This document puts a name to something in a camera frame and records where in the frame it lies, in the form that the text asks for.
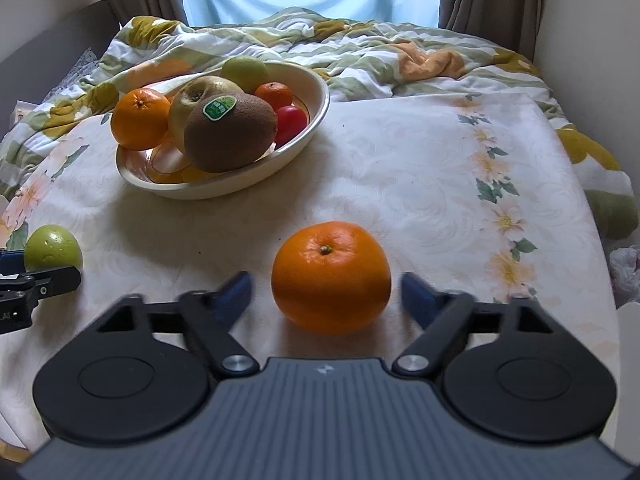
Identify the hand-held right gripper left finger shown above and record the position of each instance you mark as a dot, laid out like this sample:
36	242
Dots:
232	297

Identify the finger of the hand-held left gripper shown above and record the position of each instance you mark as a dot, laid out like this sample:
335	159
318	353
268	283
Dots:
55	281
11	262

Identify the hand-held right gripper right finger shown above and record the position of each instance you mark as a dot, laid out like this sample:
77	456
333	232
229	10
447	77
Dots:
420	299

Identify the green apple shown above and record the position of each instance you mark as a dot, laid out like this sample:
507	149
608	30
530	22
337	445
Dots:
245	72
52	249

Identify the large orange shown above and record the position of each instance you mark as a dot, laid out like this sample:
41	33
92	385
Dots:
330	280

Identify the cream oval bowl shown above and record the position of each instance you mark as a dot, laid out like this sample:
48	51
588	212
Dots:
210	186

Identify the brown kiwi with green sticker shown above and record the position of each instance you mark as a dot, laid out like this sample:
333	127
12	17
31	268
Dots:
230	135

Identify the medium orange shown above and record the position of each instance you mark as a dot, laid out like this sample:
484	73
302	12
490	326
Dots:
140	119

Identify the small red fruit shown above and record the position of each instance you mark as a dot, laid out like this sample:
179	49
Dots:
292	122

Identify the yellow red apple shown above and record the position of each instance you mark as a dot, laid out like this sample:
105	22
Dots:
200	92

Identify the floral cream table cloth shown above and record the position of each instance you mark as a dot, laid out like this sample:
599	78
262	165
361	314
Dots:
400	185

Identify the grey patterned sheet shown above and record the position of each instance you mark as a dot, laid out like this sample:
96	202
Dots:
70	77

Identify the small orange mandarin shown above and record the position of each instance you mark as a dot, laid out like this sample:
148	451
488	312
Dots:
274	95

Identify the white plastic bag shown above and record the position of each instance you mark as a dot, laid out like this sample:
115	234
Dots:
627	272

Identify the green yellow striped quilt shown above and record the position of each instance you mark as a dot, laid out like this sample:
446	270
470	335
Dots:
350	50

